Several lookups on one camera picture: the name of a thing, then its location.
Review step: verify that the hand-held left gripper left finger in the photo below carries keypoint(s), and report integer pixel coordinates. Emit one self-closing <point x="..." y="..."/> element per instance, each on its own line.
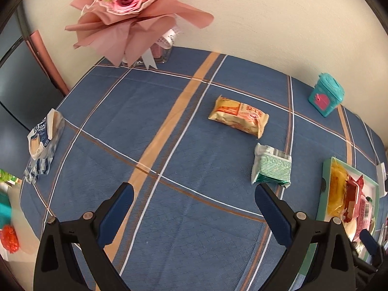
<point x="116" y="212"/>

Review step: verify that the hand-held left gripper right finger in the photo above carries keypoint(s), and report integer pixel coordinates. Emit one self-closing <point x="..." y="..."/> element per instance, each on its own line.
<point x="272" y="212"/>

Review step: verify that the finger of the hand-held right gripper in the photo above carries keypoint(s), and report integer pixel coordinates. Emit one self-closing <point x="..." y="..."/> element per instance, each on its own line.
<point x="369" y="241"/>

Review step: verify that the pink snack packet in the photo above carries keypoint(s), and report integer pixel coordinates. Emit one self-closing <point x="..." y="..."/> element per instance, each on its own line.
<point x="365" y="215"/>

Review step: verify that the green white snack packet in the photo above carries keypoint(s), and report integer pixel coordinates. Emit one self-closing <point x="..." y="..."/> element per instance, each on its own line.
<point x="272" y="166"/>

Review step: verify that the dark red snack packet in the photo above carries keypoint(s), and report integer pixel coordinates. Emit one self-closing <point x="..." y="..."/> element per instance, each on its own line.
<point x="353" y="197"/>

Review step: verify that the teal-rimmed white box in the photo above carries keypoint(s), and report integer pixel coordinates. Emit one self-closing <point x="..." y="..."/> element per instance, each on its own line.
<point x="324" y="188"/>

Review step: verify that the yellow bread packet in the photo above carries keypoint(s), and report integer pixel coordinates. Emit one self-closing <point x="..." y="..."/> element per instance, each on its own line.
<point x="336" y="188"/>

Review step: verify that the blue plaid tablecloth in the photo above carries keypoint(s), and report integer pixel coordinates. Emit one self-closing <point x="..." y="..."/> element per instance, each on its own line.
<point x="182" y="212"/>

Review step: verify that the white power strip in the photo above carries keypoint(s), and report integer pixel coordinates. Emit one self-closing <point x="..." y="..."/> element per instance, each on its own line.
<point x="382" y="172"/>

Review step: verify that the blue white crumpled bag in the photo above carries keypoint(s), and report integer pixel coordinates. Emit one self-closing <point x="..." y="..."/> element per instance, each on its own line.
<point x="41" y="145"/>

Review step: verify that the orange beige snack packet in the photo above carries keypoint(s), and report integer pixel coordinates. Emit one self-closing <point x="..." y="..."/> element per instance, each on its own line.
<point x="239" y="115"/>

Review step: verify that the red mesh object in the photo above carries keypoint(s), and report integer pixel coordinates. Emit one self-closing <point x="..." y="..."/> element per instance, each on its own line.
<point x="9" y="239"/>

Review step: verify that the teal object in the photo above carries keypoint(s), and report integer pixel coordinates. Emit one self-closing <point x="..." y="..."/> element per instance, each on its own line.
<point x="4" y="215"/>

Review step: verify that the teal tin box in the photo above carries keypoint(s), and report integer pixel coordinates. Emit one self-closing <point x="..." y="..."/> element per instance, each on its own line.
<point x="324" y="97"/>

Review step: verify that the glass vase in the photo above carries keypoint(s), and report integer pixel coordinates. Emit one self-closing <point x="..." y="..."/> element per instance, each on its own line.
<point x="162" y="54"/>

